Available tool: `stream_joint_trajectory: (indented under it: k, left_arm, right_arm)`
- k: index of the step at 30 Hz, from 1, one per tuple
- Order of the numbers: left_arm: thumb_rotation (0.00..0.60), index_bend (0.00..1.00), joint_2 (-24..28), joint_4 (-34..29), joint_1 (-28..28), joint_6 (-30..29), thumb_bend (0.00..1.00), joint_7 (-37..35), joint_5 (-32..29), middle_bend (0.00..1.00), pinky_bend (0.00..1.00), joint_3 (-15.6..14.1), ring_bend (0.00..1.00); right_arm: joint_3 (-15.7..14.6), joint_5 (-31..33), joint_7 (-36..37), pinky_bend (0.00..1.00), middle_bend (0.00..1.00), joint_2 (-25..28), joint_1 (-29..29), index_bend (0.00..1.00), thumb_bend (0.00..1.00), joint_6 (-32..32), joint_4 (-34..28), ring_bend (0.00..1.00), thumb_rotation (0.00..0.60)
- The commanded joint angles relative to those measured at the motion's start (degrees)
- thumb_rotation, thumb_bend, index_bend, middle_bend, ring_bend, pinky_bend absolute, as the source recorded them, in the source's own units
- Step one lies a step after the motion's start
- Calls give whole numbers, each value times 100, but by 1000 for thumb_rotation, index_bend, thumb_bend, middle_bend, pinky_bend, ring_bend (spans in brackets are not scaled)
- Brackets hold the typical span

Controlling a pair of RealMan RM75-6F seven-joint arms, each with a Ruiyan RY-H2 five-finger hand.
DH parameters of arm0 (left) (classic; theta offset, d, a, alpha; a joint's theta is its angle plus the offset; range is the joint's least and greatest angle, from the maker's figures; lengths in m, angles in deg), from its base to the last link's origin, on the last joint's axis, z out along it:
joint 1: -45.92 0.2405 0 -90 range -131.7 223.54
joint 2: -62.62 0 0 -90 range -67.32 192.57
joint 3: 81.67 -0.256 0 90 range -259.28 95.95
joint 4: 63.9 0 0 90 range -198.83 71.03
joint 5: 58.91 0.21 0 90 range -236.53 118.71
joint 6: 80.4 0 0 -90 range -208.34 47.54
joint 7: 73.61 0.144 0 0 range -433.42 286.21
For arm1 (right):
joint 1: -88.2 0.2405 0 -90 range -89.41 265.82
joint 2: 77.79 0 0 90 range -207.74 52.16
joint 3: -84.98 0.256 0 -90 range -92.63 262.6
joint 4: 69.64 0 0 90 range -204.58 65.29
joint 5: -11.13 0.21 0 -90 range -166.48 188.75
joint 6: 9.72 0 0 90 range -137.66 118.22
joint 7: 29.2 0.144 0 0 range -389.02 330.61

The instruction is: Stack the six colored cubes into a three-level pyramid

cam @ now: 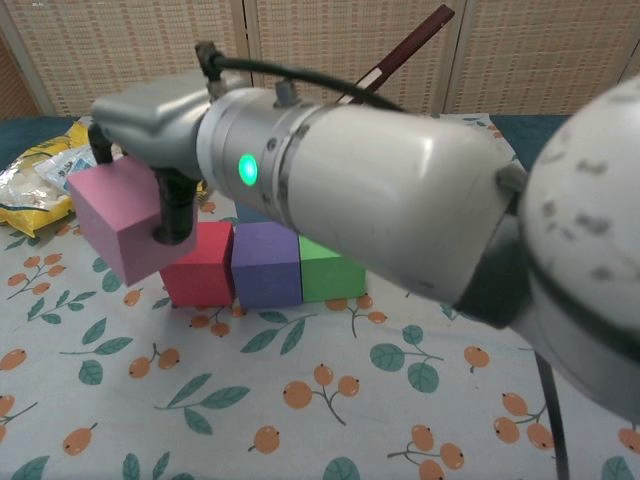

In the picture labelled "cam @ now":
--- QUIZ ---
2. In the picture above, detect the green foam cube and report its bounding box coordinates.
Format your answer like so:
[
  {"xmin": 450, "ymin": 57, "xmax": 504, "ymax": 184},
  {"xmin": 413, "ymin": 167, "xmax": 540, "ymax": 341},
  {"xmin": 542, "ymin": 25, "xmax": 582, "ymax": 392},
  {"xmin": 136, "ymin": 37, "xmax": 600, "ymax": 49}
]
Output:
[{"xmin": 298, "ymin": 234, "xmax": 368, "ymax": 303}]

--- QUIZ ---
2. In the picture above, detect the floral tablecloth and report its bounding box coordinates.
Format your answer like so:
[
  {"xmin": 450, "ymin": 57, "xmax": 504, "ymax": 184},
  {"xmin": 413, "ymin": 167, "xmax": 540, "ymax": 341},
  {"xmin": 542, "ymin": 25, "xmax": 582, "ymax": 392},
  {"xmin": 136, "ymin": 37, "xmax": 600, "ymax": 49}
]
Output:
[{"xmin": 0, "ymin": 113, "xmax": 640, "ymax": 480}]

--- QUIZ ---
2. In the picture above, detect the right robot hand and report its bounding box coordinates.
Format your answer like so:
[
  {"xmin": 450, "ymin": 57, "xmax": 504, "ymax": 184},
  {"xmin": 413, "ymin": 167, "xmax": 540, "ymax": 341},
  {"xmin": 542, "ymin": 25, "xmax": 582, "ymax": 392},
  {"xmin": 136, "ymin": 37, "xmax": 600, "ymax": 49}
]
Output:
[{"xmin": 88, "ymin": 69, "xmax": 251, "ymax": 246}]

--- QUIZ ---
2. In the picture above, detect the pink foam cube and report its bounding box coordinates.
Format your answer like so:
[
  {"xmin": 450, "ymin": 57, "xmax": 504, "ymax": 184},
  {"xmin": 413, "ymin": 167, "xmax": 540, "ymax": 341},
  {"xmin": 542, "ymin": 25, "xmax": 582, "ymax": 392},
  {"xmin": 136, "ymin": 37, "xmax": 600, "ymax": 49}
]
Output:
[{"xmin": 66, "ymin": 157, "xmax": 199, "ymax": 287}]

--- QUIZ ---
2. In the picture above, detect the red foam cube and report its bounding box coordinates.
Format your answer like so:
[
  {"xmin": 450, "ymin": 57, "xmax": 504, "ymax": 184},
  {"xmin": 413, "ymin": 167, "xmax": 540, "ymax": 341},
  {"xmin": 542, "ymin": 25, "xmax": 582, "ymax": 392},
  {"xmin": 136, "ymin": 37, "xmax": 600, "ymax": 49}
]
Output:
[{"xmin": 159, "ymin": 220, "xmax": 236, "ymax": 307}]

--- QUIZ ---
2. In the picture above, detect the yellow snack bag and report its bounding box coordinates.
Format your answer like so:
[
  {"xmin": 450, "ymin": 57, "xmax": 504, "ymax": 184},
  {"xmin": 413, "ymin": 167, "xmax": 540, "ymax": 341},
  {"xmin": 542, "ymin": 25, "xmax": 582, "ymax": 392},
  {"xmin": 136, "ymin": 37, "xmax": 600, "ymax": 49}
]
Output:
[{"xmin": 0, "ymin": 122, "xmax": 94, "ymax": 239}]

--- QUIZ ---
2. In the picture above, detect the purple foam cube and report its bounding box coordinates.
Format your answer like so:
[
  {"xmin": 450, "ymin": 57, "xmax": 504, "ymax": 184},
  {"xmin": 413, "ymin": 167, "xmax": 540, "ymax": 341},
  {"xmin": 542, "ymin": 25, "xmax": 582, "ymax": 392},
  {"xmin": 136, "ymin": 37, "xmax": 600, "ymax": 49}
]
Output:
[{"xmin": 230, "ymin": 221, "xmax": 304, "ymax": 308}]

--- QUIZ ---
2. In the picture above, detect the small yellow packet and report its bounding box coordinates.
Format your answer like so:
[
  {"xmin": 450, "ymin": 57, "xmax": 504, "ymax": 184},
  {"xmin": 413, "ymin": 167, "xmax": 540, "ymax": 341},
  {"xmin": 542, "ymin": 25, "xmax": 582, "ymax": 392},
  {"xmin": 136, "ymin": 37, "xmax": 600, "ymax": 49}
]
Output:
[{"xmin": 193, "ymin": 178, "xmax": 214, "ymax": 211}]

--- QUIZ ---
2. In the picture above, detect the light blue foam cube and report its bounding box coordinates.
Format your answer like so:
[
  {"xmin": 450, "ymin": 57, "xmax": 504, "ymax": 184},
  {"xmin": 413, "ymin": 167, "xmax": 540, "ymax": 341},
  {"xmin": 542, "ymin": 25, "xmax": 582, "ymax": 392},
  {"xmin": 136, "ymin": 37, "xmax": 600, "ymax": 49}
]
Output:
[{"xmin": 234, "ymin": 201, "xmax": 262, "ymax": 224}]

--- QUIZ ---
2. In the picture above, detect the dark red closed fan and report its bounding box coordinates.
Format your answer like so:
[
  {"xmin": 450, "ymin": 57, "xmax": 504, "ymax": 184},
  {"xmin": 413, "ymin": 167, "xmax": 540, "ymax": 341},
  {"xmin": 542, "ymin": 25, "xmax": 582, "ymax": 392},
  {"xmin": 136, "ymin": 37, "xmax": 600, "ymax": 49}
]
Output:
[{"xmin": 339, "ymin": 3, "xmax": 456, "ymax": 106}]

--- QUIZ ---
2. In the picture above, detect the white green snack bag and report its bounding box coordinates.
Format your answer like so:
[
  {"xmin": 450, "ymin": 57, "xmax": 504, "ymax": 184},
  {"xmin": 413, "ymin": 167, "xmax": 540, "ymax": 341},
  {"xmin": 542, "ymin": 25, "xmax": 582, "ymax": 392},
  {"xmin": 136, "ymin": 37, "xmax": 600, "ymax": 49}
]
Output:
[{"xmin": 37, "ymin": 144, "xmax": 99, "ymax": 194}]

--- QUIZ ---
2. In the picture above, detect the woven folding screen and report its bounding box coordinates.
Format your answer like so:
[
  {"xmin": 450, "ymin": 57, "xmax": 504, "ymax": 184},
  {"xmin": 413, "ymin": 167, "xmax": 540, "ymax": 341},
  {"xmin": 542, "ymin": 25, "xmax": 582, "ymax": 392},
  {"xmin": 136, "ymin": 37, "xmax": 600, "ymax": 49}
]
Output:
[{"xmin": 0, "ymin": 0, "xmax": 640, "ymax": 121}]

